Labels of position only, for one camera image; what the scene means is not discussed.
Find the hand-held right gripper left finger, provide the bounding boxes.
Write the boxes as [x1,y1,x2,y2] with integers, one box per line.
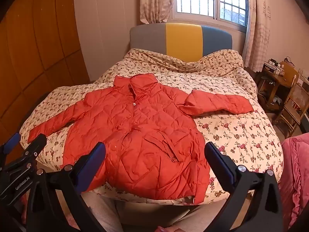
[25,142,107,232]

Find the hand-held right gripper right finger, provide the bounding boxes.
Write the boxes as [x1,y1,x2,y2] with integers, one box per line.
[204,142,284,232]

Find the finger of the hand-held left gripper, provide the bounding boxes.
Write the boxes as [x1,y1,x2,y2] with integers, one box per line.
[0,132,22,155]
[5,133,47,172]

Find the red quilted jacket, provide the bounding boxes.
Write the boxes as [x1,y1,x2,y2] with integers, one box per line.
[28,74,254,205]

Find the floral quilt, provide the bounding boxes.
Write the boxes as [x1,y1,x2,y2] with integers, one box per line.
[19,48,283,205]

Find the pink ruffled cloth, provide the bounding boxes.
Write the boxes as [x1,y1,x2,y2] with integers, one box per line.
[278,133,309,230]

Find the person's legs in light trousers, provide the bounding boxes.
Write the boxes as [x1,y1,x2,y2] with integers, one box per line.
[81,189,219,232]

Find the dark wooden side table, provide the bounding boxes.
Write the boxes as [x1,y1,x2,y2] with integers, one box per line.
[256,65,294,113]

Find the wooden chair with cane back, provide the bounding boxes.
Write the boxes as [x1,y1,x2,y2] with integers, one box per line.
[274,77,309,138]

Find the wooden wardrobe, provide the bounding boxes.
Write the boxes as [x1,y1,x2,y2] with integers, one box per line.
[0,0,92,148]

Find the wooden chair with solid back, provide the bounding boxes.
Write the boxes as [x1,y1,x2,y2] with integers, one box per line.
[279,61,300,88]

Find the grey and yellow headboard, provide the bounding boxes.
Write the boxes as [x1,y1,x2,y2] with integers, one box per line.
[130,23,233,58]

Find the long patterned curtain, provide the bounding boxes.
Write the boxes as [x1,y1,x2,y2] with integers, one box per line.
[242,0,272,72]

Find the barred window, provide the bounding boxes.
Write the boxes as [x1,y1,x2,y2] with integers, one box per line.
[176,0,249,27]

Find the short patterned curtain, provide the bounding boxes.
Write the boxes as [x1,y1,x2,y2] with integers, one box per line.
[139,0,179,25]

